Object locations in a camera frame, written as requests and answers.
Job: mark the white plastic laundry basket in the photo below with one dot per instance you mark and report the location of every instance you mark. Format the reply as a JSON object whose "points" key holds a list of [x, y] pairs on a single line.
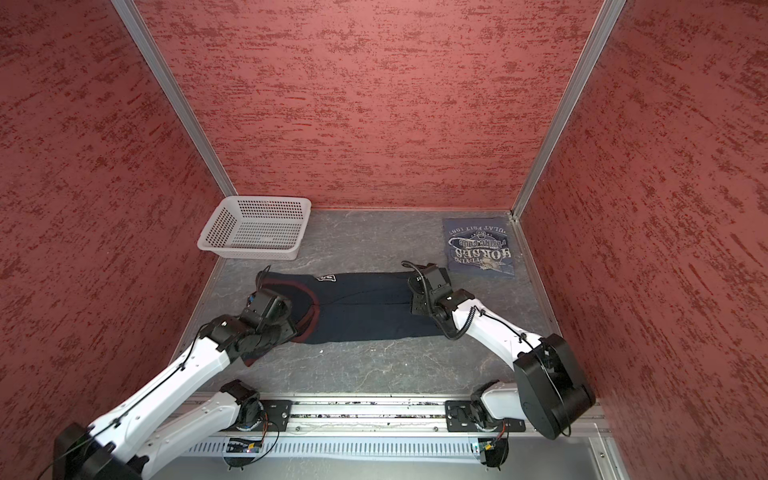
{"points": [[256, 228]]}

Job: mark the dark navy maroon-trimmed tank top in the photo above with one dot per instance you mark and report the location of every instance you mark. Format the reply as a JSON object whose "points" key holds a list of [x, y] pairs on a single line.
{"points": [[351, 307]]}

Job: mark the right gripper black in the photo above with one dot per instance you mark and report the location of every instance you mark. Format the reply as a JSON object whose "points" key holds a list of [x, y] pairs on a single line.
{"points": [[415, 302]]}

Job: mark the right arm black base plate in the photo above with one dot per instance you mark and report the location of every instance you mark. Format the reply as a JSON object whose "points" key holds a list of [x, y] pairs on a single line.
{"points": [[468, 416]]}

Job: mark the grey-blue tank top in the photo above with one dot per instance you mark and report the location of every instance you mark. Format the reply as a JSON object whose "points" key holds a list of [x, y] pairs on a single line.
{"points": [[478, 246]]}

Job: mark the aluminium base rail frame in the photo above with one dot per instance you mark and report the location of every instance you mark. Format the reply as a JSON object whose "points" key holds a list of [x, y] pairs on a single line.
{"points": [[400, 416]]}

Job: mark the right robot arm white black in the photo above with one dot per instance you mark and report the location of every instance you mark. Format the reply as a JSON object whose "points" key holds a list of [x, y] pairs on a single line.
{"points": [[549, 391]]}

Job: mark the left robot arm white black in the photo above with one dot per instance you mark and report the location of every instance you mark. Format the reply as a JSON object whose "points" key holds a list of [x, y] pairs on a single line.
{"points": [[138, 437]]}

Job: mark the white perforated cable duct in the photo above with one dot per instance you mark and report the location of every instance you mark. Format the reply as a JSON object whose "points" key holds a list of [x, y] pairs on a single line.
{"points": [[447, 449]]}

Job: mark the aluminium corner post left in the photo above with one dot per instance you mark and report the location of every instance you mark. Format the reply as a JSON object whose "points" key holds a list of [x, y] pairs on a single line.
{"points": [[135, 25]]}

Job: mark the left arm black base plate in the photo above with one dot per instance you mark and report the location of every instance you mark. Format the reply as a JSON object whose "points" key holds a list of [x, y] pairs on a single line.
{"points": [[275, 414]]}

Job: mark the aluminium corner post right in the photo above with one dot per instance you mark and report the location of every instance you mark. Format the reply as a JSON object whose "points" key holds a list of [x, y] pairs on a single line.
{"points": [[595, 43]]}

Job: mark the left small circuit board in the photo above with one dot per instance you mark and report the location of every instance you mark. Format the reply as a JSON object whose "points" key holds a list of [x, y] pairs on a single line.
{"points": [[243, 446]]}

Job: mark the aluminium corner post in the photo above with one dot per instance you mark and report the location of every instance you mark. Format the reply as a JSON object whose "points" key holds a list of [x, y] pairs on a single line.
{"points": [[135, 25], [595, 43]]}

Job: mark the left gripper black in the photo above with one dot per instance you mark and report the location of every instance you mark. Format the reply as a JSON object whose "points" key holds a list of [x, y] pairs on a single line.
{"points": [[288, 330]]}

